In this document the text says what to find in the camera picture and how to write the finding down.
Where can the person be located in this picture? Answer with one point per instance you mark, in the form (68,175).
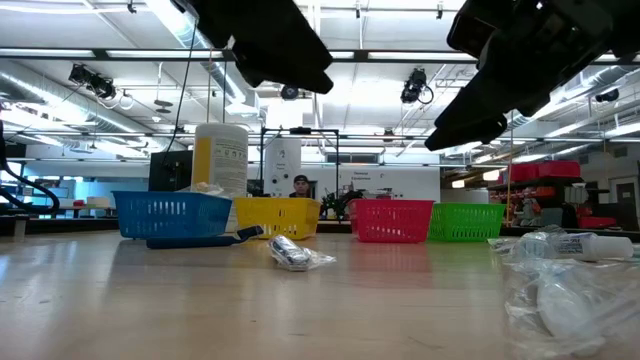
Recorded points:
(300,186)

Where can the red storage bin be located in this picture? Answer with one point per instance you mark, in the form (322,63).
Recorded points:
(524,172)
(597,222)
(557,170)

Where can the black metal frame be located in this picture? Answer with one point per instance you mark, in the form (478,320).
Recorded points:
(300,131)

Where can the small bluish wrapped item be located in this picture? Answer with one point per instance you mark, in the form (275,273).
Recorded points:
(530,245)

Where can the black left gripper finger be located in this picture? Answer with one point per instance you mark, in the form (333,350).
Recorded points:
(290,67)

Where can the blue plastic basket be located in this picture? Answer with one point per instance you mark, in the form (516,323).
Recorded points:
(170,215)

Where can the black overhead light bar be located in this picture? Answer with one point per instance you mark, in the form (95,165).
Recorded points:
(360,55)

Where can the black dome ceiling camera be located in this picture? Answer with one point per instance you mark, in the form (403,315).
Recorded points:
(289,94)

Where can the white item in clear bag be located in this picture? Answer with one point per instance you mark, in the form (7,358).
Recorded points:
(565,305)

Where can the red plastic basket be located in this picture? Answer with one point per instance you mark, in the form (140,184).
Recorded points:
(392,220)

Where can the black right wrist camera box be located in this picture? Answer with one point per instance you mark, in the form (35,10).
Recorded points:
(470,27)

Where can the black ceiling fixture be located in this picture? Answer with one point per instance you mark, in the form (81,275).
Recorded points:
(606,95)

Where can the yellow plastic basket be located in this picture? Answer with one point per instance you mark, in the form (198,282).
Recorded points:
(280,216)

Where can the white wipes canister yellow label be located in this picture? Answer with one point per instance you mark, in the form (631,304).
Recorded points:
(220,160)

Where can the black equipment box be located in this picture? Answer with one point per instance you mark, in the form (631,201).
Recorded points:
(170,172)

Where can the green plastic basket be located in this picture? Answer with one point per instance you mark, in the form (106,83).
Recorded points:
(465,222)

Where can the silver item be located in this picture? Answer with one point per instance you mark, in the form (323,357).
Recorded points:
(292,255)

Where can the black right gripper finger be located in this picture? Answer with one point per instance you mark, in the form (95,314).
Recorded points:
(480,102)
(470,132)

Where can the dark storage shelf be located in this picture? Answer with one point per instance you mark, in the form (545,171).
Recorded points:
(550,181)

